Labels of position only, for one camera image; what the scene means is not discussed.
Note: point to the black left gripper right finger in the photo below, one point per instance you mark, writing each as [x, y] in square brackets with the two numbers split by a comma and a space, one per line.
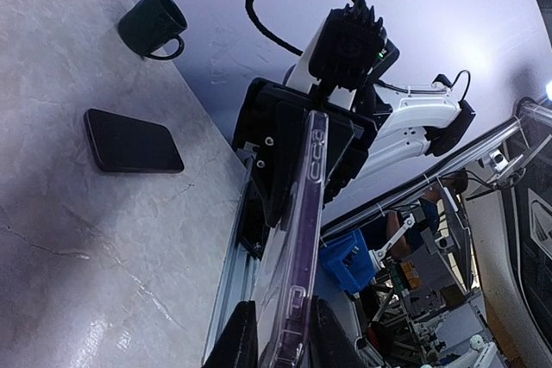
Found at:
[328, 343]

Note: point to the aluminium front rail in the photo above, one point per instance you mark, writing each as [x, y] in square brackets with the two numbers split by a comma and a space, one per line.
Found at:
[238, 274]

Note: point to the blue plastic bin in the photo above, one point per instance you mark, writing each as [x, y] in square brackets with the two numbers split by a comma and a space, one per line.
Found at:
[348, 262]

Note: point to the dark green mug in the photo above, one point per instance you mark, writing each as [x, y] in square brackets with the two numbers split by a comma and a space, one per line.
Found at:
[151, 24]

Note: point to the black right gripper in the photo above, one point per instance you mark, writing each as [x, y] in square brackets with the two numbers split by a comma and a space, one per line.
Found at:
[272, 117]

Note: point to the dark red phone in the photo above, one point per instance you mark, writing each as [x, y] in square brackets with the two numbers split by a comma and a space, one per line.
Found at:
[122, 144]

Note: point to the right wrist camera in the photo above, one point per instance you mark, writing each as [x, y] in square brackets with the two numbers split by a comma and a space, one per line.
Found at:
[352, 48]

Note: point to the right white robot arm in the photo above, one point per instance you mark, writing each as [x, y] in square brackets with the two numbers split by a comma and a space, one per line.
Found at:
[409, 123]

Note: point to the clear magsafe phone case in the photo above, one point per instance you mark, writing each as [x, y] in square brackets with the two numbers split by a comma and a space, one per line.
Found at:
[286, 277]

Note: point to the black phone table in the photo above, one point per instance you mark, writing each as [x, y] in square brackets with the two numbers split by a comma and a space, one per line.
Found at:
[305, 232]

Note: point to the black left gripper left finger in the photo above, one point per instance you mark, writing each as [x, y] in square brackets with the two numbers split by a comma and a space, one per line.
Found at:
[237, 346]

